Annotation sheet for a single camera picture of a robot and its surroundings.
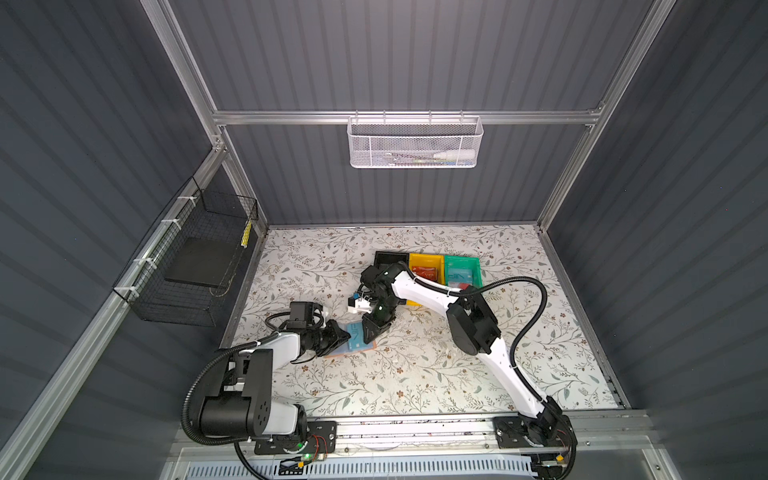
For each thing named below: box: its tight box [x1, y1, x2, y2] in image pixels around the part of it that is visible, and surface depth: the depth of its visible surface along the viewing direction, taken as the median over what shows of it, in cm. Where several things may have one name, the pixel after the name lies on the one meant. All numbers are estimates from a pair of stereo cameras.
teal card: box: [347, 322, 373, 350], surface depth 91 cm
